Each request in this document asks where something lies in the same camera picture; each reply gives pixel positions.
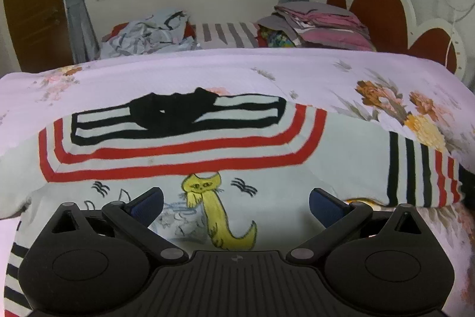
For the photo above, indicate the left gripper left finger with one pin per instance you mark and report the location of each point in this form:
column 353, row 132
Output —
column 131, row 221

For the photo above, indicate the pink floral bedspread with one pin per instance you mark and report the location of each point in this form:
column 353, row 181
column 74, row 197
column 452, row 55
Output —
column 399, row 93

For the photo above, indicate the grey striped pillow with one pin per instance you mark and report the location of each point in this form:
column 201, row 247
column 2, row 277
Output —
column 226, row 35

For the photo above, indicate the red white headboard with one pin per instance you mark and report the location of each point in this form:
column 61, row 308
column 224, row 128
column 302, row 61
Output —
column 393, row 28

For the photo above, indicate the brown wooden door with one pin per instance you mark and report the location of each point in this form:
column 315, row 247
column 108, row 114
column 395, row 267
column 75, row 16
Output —
column 39, row 33

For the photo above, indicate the crumpled grey patterned clothes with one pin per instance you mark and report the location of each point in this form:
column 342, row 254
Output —
column 167, row 30

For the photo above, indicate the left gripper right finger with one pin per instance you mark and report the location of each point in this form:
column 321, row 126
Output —
column 341, row 221

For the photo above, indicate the stack of pink bedding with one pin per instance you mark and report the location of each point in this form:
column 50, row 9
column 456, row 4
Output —
column 307, row 24

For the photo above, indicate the striped knit sweater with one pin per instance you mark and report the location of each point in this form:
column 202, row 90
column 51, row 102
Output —
column 236, row 171

